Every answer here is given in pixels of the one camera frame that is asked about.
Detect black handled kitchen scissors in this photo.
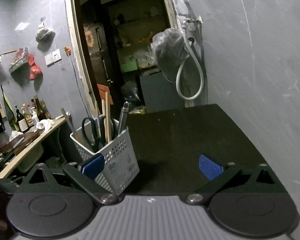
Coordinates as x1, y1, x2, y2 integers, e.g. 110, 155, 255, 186
81, 116, 117, 152

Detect white perforated plastic utensil basket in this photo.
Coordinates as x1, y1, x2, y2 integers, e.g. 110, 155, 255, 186
70, 128, 140, 195

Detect grey metal cylindrical tool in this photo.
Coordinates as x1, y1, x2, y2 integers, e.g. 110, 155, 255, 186
117, 101, 129, 134

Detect wooden chopstick purple band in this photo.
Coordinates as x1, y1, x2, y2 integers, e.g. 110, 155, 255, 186
94, 101, 101, 137

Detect wooden side counter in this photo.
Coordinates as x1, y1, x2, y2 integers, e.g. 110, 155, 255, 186
0, 117, 66, 179

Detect dark glass bottle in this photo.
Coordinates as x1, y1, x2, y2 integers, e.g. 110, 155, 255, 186
15, 106, 29, 133

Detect green box on shelf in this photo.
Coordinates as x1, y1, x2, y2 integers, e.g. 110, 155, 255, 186
120, 61, 139, 73

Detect dark filled plastic bag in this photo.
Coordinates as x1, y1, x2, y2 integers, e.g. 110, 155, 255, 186
151, 28, 189, 83

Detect metal water tap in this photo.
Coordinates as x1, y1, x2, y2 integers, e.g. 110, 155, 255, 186
175, 0, 202, 42

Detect white flexible hose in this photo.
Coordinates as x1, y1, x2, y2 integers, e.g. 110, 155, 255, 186
175, 22, 205, 101

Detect red plastic bag on wall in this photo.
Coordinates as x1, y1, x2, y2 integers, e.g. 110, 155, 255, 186
27, 53, 42, 81

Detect white wall switch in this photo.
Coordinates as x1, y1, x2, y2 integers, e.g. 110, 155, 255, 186
45, 49, 62, 66

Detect orange wall hook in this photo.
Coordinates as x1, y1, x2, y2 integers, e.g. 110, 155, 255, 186
64, 46, 71, 56

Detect wall mounted wire rack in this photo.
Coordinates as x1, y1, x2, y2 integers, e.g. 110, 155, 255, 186
9, 47, 29, 74

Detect grey bag hanging on wall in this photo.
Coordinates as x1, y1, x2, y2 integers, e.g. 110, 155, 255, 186
35, 17, 55, 43

